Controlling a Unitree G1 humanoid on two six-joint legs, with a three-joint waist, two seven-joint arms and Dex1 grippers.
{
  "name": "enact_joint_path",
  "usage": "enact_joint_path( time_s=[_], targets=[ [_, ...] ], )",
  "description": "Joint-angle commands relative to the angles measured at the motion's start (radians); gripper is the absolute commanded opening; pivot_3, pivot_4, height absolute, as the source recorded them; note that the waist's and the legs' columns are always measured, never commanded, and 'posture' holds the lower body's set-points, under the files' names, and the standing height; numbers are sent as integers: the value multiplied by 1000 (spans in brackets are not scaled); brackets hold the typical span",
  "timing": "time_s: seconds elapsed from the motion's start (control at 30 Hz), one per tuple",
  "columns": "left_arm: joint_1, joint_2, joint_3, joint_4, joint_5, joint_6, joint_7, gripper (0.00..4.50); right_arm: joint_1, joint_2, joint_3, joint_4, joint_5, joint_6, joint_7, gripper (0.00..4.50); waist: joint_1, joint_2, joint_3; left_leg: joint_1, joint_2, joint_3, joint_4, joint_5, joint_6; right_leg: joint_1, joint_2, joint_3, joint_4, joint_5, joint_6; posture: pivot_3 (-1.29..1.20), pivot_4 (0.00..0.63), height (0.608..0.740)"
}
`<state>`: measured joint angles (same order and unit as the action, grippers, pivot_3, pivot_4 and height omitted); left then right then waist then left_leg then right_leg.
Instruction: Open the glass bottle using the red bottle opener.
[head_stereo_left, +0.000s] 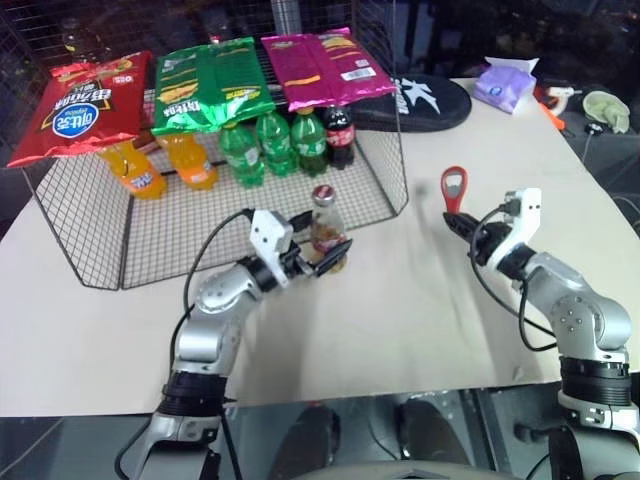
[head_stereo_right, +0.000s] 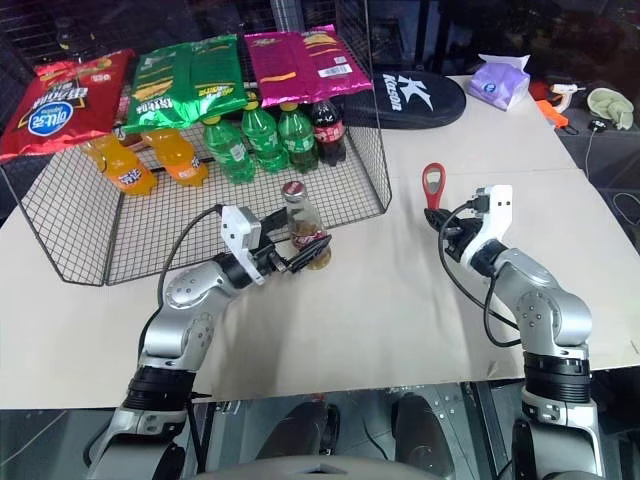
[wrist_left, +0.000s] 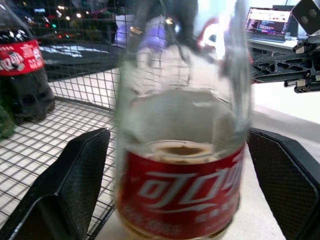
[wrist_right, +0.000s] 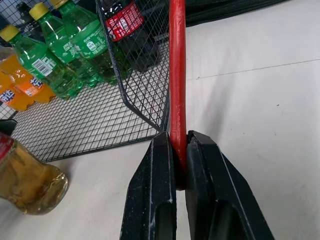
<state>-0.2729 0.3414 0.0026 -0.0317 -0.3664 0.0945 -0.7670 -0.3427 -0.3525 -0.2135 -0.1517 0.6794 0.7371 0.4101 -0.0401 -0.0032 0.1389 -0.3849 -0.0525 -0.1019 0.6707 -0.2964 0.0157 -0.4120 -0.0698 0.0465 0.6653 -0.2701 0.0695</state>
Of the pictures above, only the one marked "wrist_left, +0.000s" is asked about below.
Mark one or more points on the white background desk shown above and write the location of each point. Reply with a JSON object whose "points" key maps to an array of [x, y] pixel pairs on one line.
{"points": [[270, 46]]}

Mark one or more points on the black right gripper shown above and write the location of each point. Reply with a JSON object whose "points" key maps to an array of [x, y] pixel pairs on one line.
{"points": [[313, 47]]}

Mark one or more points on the green leafy plant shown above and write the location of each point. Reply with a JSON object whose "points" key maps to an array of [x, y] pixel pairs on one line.
{"points": [[5, 125]]}

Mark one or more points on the clear glass bottle red label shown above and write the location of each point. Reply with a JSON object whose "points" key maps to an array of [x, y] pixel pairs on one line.
{"points": [[185, 180]]}

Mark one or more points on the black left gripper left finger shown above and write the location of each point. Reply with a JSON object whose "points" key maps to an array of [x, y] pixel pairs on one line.
{"points": [[75, 172]]}

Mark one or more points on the open laptop computer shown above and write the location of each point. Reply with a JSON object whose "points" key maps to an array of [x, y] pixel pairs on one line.
{"points": [[268, 21]]}

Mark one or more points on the dark cola plastic bottle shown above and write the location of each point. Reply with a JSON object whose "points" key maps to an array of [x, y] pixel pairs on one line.
{"points": [[23, 85]]}

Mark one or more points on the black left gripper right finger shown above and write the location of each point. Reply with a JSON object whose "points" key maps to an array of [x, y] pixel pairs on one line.
{"points": [[287, 180]]}

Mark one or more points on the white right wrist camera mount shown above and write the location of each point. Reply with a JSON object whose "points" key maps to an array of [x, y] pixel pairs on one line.
{"points": [[308, 16]]}

